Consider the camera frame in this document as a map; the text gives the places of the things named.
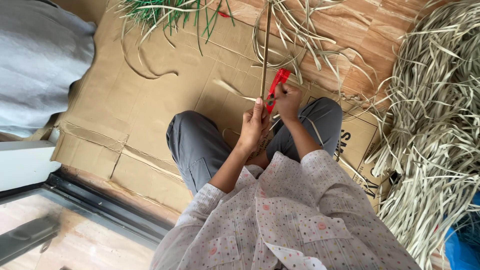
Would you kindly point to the person's left hand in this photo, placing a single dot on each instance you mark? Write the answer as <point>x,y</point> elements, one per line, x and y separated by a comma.
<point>252,127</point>

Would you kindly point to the person's right hand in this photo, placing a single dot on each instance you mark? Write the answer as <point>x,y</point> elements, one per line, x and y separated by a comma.
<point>290,102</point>

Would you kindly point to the person's right fingers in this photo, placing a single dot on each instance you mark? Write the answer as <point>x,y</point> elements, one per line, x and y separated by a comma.
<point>280,98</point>

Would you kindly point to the red utility knife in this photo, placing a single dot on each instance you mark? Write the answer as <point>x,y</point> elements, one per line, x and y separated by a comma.
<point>276,84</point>

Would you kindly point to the long thin bamboo stick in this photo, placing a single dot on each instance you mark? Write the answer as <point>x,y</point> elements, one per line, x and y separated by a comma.
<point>266,48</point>

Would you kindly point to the short beige peeled strip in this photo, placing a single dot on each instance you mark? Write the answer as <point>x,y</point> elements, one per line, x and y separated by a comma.
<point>234,90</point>

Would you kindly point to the loose beige straw strips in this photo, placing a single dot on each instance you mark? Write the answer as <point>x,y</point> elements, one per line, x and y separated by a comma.
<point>300,30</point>

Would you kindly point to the person's grey trousers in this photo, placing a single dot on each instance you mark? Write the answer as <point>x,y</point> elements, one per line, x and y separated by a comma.
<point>197,146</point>

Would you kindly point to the small red tie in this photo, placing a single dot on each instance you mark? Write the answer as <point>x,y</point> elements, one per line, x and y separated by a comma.
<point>224,15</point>

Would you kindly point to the person's white dotted shirt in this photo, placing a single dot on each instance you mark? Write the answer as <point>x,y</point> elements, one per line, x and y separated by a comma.
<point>292,217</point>

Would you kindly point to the flattened brown cardboard sheet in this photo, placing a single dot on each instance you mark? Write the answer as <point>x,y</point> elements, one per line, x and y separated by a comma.
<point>150,112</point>

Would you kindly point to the bundle of green straw strips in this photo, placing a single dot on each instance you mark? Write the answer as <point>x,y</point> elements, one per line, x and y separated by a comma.
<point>168,13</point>

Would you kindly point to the heap of beige straw strips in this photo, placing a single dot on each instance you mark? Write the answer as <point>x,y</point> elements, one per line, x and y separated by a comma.
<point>431,112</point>

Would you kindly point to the dark sliding door track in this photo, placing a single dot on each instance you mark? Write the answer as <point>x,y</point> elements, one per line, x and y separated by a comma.
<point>93,210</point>

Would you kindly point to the blue plastic bag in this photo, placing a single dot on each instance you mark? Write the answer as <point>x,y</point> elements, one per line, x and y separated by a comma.
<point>463,247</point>

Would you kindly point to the grey cloth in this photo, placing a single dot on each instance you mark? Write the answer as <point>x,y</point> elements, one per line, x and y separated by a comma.
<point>41,63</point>

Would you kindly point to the white door frame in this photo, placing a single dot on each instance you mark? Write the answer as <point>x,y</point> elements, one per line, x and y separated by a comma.
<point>26,165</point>

